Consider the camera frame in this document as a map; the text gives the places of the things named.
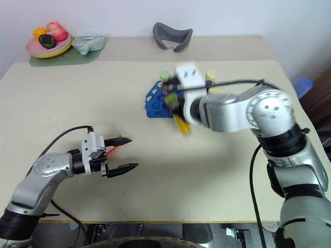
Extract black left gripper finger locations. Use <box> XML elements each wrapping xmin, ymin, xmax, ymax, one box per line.
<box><xmin>103</xmin><ymin>138</ymin><xmax>133</xmax><ymax>149</ymax></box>
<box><xmin>106</xmin><ymin>163</ymin><xmax>140</xmax><ymax>179</ymax></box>

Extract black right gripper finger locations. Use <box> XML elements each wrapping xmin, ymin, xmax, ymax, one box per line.
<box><xmin>162</xmin><ymin>79</ymin><xmax>182</xmax><ymax>92</ymax></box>
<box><xmin>169</xmin><ymin>102</ymin><xmax>189</xmax><ymax>124</ymax></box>

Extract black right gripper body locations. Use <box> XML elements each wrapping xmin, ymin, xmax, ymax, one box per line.
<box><xmin>174</xmin><ymin>86</ymin><xmax>187</xmax><ymax>117</ymax></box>

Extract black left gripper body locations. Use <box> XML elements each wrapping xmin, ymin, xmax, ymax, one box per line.
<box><xmin>89</xmin><ymin>150</ymin><xmax>110</xmax><ymax>179</ymax></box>

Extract yellow test tube green cap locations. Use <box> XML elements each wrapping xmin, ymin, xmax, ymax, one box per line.
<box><xmin>165</xmin><ymin>92</ymin><xmax>192</xmax><ymax>136</ymax></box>

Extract orange test tube green cap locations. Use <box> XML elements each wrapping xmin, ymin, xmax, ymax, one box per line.
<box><xmin>106</xmin><ymin>132</ymin><xmax>131</xmax><ymax>157</ymax></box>

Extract red test tube green cap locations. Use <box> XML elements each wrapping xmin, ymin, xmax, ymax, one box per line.
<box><xmin>159</xmin><ymin>68</ymin><xmax>174</xmax><ymax>91</ymax></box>

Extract blue test tube rack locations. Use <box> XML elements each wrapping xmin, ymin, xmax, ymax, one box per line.
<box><xmin>145</xmin><ymin>80</ymin><xmax>182</xmax><ymax>119</ymax></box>

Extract grey headset face pad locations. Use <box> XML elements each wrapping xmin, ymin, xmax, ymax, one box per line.
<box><xmin>152</xmin><ymin>22</ymin><xmax>194</xmax><ymax>53</ymax></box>

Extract green table mat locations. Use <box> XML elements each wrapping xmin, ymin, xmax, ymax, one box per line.
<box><xmin>28</xmin><ymin>48</ymin><xmax>103</xmax><ymax>67</ymax></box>

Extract clear plastic bag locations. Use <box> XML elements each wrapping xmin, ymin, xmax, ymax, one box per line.
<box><xmin>72</xmin><ymin>34</ymin><xmax>107</xmax><ymax>56</ymax></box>

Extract grey rounded object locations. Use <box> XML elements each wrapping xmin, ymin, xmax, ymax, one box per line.
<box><xmin>182</xmin><ymin>223</ymin><xmax>214</xmax><ymax>245</ymax></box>

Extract yellow plate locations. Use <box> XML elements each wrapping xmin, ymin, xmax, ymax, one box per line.
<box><xmin>29</xmin><ymin>36</ymin><xmax>75</xmax><ymax>60</ymax></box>

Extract stack of coloured plates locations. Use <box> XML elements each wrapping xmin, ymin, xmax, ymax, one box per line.
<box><xmin>28</xmin><ymin>36</ymin><xmax>73</xmax><ymax>57</ymax></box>

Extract blue plastic stool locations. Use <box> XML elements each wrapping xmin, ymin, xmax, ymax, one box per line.
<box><xmin>293</xmin><ymin>77</ymin><xmax>314</xmax><ymax>100</ymax></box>

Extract dark green toy vegetable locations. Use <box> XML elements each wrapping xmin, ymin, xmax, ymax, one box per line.
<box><xmin>38</xmin><ymin>34</ymin><xmax>57</xmax><ymax>49</ymax></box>

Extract red toy fruit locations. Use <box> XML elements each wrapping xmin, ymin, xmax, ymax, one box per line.
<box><xmin>46</xmin><ymin>21</ymin><xmax>69</xmax><ymax>42</ymax></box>

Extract pink plate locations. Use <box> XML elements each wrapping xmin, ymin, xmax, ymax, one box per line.
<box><xmin>25</xmin><ymin>33</ymin><xmax>72</xmax><ymax>55</ymax></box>

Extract orange toy bell pepper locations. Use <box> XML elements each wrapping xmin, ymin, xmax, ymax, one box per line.
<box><xmin>32</xmin><ymin>27</ymin><xmax>48</xmax><ymax>39</ymax></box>

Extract brown wooden cabinet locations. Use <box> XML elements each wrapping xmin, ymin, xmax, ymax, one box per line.
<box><xmin>301</xmin><ymin>66</ymin><xmax>331</xmax><ymax>131</ymax></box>

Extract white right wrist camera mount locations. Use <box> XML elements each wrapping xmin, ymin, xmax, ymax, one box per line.
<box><xmin>175</xmin><ymin>65</ymin><xmax>208</xmax><ymax>125</ymax></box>

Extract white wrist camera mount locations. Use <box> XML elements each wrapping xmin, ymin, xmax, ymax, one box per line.
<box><xmin>175</xmin><ymin>65</ymin><xmax>208</xmax><ymax>125</ymax></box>
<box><xmin>81</xmin><ymin>132</ymin><xmax>106</xmax><ymax>176</ymax></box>

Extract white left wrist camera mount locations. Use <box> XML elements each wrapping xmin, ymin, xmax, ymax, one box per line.
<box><xmin>81</xmin><ymin>132</ymin><xmax>106</xmax><ymax>176</ymax></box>

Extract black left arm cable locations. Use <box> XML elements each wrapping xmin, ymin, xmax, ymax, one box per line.
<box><xmin>38</xmin><ymin>125</ymin><xmax>94</xmax><ymax>158</ymax></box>

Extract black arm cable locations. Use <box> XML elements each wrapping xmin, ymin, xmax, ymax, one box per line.
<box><xmin>179</xmin><ymin>79</ymin><xmax>267</xmax><ymax>248</ymax></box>
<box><xmin>38</xmin><ymin>125</ymin><xmax>94</xmax><ymax>158</ymax></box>

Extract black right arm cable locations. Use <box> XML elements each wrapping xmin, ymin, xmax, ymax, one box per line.
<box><xmin>179</xmin><ymin>79</ymin><xmax>267</xmax><ymax>248</ymax></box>

